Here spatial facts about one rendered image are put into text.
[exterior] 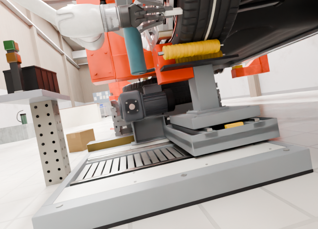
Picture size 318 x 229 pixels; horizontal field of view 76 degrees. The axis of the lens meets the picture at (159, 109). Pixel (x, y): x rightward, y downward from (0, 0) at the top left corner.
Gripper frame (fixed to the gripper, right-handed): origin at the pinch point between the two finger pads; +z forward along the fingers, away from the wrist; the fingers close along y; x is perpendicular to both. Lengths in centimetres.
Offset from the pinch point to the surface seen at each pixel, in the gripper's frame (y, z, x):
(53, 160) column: -61, -63, -12
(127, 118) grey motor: -58, -24, 4
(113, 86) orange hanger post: -177, -35, 186
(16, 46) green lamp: -11, -62, 11
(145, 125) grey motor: -75, -13, 10
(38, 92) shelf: -25, -57, -4
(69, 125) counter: -594, -250, 518
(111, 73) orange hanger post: -50, -28, 40
